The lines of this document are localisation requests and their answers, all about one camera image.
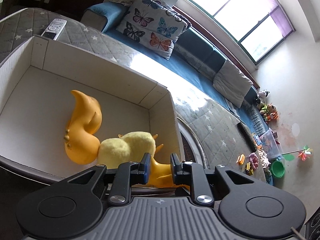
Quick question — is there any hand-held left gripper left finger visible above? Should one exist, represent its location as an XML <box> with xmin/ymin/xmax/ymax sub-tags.
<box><xmin>65</xmin><ymin>153</ymin><xmax>152</xmax><ymax>205</ymax></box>

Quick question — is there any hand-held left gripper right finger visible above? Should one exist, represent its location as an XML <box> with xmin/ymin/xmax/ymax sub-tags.
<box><xmin>170</xmin><ymin>153</ymin><xmax>253</xmax><ymax>207</ymax></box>

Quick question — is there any small orange rubber duck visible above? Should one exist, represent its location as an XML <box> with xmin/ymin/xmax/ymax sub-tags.
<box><xmin>147</xmin><ymin>155</ymin><xmax>190</xmax><ymax>188</ymax></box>

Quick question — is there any yellow plush chick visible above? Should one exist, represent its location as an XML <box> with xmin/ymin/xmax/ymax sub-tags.
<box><xmin>97</xmin><ymin>131</ymin><xmax>164</xmax><ymax>168</ymax></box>

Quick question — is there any large orange rubber duck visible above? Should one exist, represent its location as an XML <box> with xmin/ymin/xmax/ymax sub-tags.
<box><xmin>64</xmin><ymin>89</ymin><xmax>102</xmax><ymax>165</ymax></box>

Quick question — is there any grey cardboard box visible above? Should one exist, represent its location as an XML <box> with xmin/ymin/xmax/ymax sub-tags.
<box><xmin>0</xmin><ymin>35</ymin><xmax>185</xmax><ymax>188</ymax></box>

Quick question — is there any black remote control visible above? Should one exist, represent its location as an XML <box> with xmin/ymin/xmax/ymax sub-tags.
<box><xmin>236</xmin><ymin>122</ymin><xmax>258</xmax><ymax>152</ymax></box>

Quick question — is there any clear plastic storage box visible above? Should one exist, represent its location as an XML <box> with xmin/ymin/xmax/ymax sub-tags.
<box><xmin>259</xmin><ymin>129</ymin><xmax>283</xmax><ymax>160</ymax></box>

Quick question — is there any green bucket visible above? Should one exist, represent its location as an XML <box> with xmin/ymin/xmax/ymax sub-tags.
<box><xmin>270</xmin><ymin>160</ymin><xmax>285</xmax><ymax>178</ymax></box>

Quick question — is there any grey sofa cushion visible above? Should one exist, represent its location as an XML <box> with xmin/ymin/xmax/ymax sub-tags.
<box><xmin>212</xmin><ymin>59</ymin><xmax>253</xmax><ymax>108</ymax></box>

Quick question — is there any orange plush toy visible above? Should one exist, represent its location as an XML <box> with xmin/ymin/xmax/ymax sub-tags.
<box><xmin>265</xmin><ymin>105</ymin><xmax>279</xmax><ymax>122</ymax></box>

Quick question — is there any black white plush toy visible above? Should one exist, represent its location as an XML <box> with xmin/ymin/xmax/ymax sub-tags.
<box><xmin>255</xmin><ymin>90</ymin><xmax>269</xmax><ymax>105</ymax></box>

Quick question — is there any blue sofa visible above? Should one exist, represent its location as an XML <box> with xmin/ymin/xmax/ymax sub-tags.
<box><xmin>81</xmin><ymin>1</ymin><xmax>272</xmax><ymax>140</ymax></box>

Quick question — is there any colourful pinwheel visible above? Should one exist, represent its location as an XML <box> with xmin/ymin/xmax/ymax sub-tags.
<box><xmin>281</xmin><ymin>145</ymin><xmax>313</xmax><ymax>160</ymax></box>

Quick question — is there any butterfly print pillow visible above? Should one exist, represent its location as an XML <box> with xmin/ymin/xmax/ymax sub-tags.
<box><xmin>115</xmin><ymin>0</ymin><xmax>188</xmax><ymax>60</ymax></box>
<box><xmin>150</xmin><ymin>0</ymin><xmax>193</xmax><ymax>30</ymax></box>

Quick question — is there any white remote control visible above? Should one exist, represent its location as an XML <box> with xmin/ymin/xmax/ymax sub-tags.
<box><xmin>41</xmin><ymin>18</ymin><xmax>68</xmax><ymax>40</ymax></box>

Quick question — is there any window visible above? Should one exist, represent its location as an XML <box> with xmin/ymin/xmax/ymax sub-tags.
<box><xmin>182</xmin><ymin>0</ymin><xmax>295</xmax><ymax>63</ymax></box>

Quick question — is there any purple curtain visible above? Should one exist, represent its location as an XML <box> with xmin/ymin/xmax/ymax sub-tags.
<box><xmin>250</xmin><ymin>0</ymin><xmax>295</xmax><ymax>37</ymax></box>

